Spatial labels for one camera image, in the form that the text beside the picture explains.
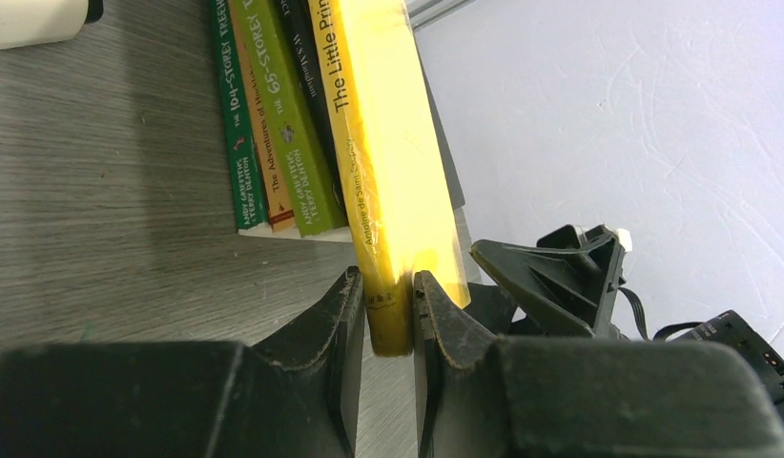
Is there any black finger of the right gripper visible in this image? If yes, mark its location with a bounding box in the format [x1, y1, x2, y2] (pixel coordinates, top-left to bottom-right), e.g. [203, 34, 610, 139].
[470, 238, 627, 339]

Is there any light green spine book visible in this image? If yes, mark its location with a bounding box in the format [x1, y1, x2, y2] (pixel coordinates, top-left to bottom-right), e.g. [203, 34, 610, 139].
[232, 1, 348, 239]

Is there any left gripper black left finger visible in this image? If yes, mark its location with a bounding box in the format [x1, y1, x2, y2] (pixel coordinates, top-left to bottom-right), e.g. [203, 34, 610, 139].
[0, 267, 364, 457]

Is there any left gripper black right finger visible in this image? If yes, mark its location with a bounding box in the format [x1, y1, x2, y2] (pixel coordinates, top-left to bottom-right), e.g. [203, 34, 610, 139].
[413, 272, 784, 457]

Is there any orange spine book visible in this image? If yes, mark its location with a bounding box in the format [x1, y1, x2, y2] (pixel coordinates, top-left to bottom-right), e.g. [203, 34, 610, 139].
[234, 26, 299, 239]

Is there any yellow book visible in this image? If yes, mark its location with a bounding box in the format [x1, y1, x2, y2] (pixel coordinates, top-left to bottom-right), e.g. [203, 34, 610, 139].
[309, 1, 470, 357]

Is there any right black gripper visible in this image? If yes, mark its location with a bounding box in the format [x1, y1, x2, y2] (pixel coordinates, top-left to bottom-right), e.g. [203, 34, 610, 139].
[676, 310, 784, 424]

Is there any dark green spine book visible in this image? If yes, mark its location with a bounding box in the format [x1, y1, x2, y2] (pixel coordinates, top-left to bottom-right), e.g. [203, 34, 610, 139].
[208, 0, 270, 231]

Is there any black Moon Sixpence book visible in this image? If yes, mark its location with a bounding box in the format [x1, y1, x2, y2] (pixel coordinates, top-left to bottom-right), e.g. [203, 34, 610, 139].
[275, 0, 344, 210]

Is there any cream three-tier shelf rack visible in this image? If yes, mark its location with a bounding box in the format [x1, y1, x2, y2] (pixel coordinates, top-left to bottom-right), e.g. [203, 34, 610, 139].
[0, 0, 104, 51]

